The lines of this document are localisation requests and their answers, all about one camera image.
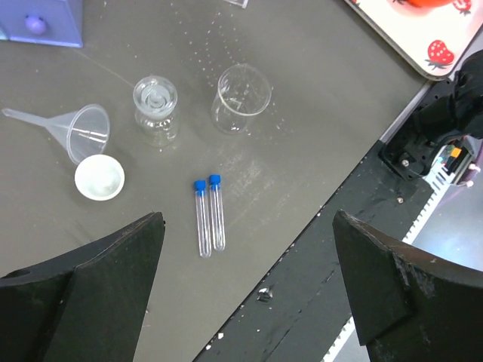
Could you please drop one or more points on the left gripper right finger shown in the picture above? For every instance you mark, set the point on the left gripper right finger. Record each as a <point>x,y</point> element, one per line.
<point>407,304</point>

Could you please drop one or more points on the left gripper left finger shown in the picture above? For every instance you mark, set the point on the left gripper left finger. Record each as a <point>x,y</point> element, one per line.
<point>85,305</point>

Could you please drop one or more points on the blue capped test tube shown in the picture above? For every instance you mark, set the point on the blue capped test tube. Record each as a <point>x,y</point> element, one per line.
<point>204,236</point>
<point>217,216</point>

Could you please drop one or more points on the clear test tube rack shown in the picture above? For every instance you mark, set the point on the clear test tube rack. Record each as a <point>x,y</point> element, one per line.
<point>240,3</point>

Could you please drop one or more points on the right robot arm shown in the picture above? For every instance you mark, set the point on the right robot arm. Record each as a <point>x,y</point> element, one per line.
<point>459,113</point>

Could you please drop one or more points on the clear plastic funnel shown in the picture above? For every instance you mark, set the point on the clear plastic funnel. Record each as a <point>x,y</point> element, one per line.
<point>81,133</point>

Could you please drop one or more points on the glass stoppered bottle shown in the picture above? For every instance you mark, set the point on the glass stoppered bottle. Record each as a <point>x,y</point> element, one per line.
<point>156,114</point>

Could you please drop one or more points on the clear glass beaker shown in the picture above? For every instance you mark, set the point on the clear glass beaker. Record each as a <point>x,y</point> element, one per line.
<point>243,92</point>

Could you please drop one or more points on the strawberry pattern tray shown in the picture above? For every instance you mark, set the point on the strawberry pattern tray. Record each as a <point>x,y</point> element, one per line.
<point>432,40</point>

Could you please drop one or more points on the purple drawer box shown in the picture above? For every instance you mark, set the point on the purple drawer box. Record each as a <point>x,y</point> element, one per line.
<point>49,22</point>

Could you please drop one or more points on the orange bowl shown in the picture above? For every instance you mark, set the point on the orange bowl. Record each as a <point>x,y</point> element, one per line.
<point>429,3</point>

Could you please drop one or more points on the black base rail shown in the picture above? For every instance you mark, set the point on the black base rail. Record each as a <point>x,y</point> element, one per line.
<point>299,310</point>

